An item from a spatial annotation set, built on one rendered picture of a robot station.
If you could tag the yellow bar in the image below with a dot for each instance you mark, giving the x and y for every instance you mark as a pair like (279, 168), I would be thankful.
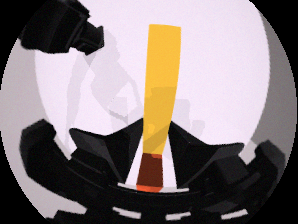
(161, 78)

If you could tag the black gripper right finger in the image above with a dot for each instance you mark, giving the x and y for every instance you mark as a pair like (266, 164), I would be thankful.
(191, 156)

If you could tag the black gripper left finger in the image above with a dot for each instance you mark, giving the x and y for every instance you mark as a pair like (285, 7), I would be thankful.
(119, 148)

